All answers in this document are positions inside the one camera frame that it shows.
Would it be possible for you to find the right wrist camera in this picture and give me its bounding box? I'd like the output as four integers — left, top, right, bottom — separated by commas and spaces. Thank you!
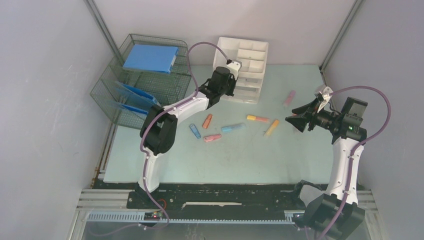
315, 84, 334, 111

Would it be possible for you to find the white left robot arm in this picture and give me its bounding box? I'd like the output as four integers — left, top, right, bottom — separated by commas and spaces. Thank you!
138, 61, 242, 208

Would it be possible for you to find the pale yellow highlighter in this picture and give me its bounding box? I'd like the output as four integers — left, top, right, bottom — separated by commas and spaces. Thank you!
264, 119, 280, 137

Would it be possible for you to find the white plastic drawer organizer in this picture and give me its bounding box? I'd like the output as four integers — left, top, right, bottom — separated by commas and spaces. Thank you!
217, 36, 269, 104

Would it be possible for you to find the yellow pink highlighter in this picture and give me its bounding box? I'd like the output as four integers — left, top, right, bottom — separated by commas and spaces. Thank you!
246, 115, 270, 123

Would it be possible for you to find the pink correction tape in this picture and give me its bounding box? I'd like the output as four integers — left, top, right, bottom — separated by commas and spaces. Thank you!
203, 133, 222, 143

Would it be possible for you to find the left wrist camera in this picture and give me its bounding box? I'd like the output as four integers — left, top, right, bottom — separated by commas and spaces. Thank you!
226, 61, 242, 80

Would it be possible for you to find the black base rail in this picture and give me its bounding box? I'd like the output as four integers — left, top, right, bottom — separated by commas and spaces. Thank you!
77, 181, 305, 226

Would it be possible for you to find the light blue highlighter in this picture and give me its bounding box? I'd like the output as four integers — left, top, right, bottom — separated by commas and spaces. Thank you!
221, 123, 246, 133

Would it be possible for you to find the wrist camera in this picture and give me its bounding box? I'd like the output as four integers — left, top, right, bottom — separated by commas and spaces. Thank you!
226, 61, 242, 80
315, 84, 334, 111

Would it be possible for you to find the blue transparent correction tape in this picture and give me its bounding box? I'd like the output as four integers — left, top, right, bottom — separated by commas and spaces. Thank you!
189, 124, 202, 139

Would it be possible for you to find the green wire mesh rack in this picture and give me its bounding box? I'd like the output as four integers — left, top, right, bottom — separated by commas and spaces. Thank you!
90, 33, 191, 130

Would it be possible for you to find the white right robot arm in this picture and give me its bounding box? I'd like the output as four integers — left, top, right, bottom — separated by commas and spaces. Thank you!
285, 97, 368, 240

